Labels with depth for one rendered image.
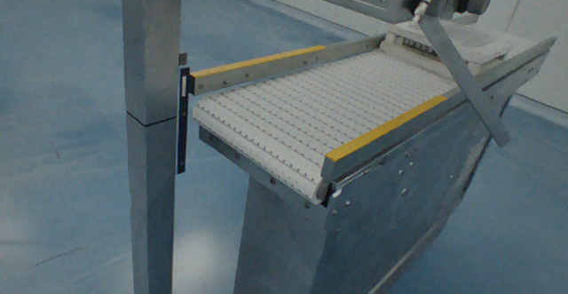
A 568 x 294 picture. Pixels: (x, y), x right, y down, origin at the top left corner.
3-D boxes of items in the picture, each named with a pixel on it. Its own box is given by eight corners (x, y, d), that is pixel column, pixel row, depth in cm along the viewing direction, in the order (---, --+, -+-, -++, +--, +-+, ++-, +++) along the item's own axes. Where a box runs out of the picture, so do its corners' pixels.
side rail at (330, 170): (329, 183, 49) (335, 162, 48) (319, 176, 50) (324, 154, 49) (553, 45, 140) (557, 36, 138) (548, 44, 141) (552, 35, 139)
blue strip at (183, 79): (178, 175, 71) (182, 68, 61) (176, 173, 71) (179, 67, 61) (185, 172, 72) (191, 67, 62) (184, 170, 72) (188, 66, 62)
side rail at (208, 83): (194, 96, 64) (195, 77, 62) (188, 92, 65) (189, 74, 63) (477, 22, 155) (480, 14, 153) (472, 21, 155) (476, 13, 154)
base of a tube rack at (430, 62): (471, 86, 90) (475, 76, 89) (378, 50, 103) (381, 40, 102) (504, 68, 106) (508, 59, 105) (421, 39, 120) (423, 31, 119)
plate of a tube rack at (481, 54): (480, 65, 87) (484, 56, 86) (383, 30, 101) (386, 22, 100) (512, 51, 104) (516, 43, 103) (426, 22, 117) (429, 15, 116)
